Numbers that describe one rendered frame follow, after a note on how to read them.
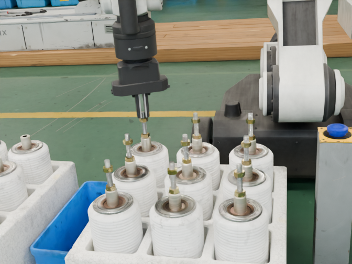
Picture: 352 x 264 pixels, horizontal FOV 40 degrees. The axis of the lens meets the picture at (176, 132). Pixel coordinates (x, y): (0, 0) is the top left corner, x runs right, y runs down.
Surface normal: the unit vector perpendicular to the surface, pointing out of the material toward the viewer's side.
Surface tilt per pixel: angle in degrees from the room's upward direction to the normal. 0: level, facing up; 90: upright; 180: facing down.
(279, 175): 0
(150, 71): 90
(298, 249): 0
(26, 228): 90
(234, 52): 90
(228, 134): 46
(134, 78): 90
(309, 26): 58
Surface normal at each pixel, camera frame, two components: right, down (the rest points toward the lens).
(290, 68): -0.17, -0.39
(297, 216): -0.07, -0.92
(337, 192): -0.21, 0.39
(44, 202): 0.96, 0.04
